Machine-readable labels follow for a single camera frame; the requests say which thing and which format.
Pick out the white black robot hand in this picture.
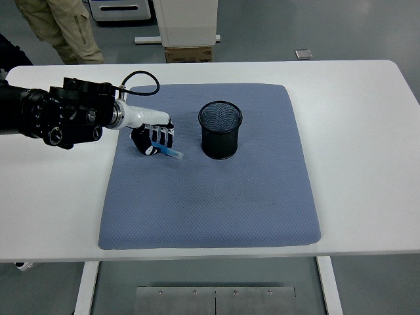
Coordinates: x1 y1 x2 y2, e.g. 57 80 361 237
121 103 175 158

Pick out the blue marker pen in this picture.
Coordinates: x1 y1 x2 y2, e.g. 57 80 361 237
152 141 184 161

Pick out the black mesh pen holder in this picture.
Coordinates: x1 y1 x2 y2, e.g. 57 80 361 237
198 100 243 161

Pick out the brown cardboard box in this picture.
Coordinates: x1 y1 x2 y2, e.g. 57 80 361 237
164 45 213 63

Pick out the white base bar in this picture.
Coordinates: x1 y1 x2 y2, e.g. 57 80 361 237
133 34 221 45

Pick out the white cabinet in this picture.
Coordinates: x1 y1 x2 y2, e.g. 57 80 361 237
153 0 219 48

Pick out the blue-grey textured mat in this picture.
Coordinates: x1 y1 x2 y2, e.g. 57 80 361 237
97 82 322 251

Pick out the white appliance with dark slot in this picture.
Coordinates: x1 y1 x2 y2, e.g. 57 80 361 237
88 0 155 22

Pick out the person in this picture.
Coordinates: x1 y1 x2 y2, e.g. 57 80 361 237
14 0 105 65

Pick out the dark bulky object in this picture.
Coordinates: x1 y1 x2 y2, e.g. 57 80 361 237
0 33 34 67

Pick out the white table leg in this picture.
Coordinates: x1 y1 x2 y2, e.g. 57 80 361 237
72 261 100 315
315 255 344 315

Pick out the grey metal plate with screws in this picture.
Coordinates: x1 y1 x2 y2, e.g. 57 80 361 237
134 286 216 315
215 286 296 315

